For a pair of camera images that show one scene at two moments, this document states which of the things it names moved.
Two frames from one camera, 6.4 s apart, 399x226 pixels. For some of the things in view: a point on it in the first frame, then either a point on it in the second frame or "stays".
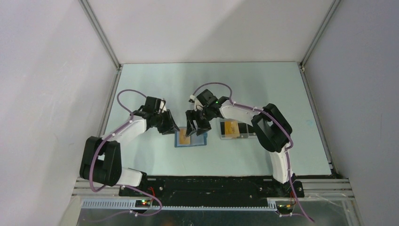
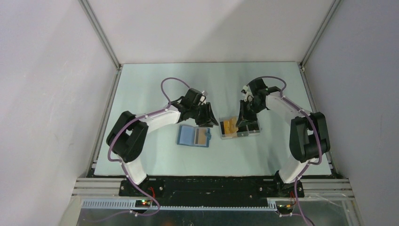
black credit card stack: (222, 127) to (244, 130)
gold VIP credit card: (184, 140) to (200, 137)
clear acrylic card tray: (230, 128) stays
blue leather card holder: (195, 140) stays
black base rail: (215, 190) stays
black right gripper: (191, 116) to (243, 116)
